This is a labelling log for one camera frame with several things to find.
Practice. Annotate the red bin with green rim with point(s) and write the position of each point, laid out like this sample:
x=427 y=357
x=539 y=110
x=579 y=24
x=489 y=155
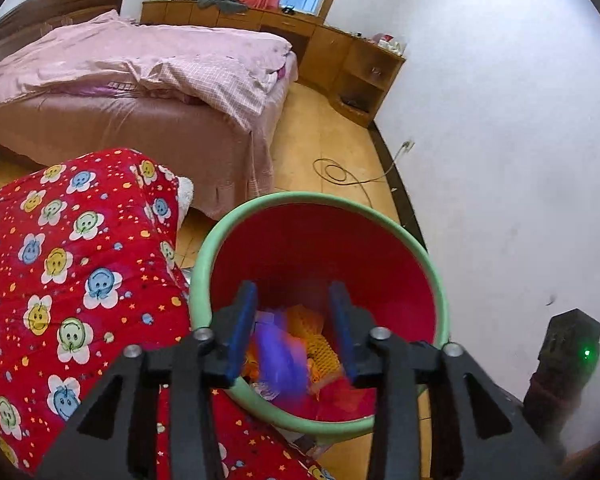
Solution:
x=330 y=245

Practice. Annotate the grey clothes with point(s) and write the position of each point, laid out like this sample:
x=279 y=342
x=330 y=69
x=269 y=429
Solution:
x=220 y=0

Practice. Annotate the long wooden cabinet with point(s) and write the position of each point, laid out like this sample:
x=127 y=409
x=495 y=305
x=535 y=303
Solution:
x=330 y=55

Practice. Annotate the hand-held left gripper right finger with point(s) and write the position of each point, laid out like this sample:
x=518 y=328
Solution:
x=344 y=332

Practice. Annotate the pink quilt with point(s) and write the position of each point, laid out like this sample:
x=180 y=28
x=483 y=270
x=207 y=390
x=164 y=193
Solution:
x=155 y=55

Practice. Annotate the small items on cabinet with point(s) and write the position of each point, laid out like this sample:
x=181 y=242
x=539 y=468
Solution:
x=390 y=44

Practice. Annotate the wooden bed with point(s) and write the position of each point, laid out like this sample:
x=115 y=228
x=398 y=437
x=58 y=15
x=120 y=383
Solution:
x=55 y=5

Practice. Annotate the purple plastic wrapper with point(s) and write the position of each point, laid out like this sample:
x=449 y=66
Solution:
x=280 y=360

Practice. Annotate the large yellow foam net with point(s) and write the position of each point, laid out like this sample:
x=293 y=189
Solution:
x=325 y=360

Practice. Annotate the red smiley flower blanket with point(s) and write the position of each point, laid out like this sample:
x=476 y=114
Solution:
x=80 y=270

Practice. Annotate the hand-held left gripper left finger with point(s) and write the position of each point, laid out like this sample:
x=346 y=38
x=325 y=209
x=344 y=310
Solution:
x=242 y=332

